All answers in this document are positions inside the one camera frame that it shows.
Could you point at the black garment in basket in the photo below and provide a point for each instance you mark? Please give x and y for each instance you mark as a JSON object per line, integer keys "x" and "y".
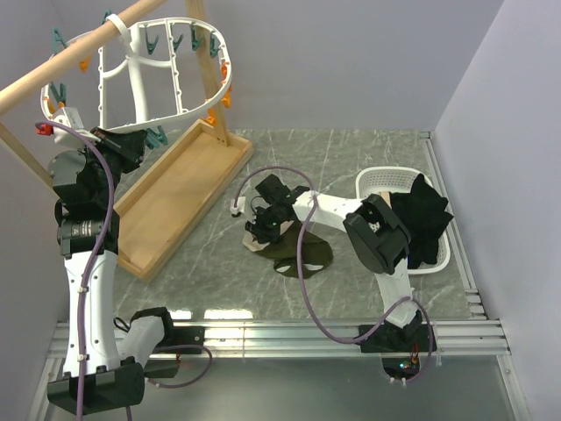
{"x": 423, "y": 212}

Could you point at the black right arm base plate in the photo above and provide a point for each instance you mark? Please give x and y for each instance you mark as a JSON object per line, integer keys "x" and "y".
{"x": 390, "y": 339}

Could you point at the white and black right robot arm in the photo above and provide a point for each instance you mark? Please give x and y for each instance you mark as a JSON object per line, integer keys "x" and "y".
{"x": 380, "y": 240}

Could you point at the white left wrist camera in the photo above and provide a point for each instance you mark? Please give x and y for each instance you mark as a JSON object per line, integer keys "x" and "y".
{"x": 70, "y": 118}

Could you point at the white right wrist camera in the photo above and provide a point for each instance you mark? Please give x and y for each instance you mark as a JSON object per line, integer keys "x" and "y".
{"x": 241, "y": 207}

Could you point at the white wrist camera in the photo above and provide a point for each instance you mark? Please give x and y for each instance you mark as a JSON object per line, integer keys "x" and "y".
{"x": 241, "y": 207}
{"x": 70, "y": 118}

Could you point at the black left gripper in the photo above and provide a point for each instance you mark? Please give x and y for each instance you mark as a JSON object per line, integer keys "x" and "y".
{"x": 128, "y": 146}

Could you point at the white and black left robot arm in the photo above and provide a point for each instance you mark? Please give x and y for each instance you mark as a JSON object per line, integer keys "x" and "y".
{"x": 100, "y": 373}

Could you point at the teal clothes peg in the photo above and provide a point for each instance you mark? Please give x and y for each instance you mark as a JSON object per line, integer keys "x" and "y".
{"x": 151, "y": 44}
{"x": 152, "y": 141}
{"x": 105, "y": 15}
{"x": 58, "y": 41}
{"x": 195, "y": 36}
{"x": 214, "y": 45}
{"x": 59, "y": 93}
{"x": 160, "y": 135}
{"x": 177, "y": 42}

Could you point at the wooden drying rack stand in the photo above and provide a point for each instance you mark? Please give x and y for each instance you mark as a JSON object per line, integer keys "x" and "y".
{"x": 162, "y": 208}

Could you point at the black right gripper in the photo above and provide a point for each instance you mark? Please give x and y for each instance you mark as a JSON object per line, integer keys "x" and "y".
{"x": 260, "y": 233}

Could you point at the white plastic laundry basket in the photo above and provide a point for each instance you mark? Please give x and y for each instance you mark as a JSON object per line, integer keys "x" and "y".
{"x": 399, "y": 180}

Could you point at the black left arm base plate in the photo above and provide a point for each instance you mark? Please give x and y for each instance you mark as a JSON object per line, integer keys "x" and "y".
{"x": 190, "y": 338}

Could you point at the beige garment in basket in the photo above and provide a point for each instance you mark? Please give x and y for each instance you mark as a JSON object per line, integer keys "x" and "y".
{"x": 386, "y": 196}

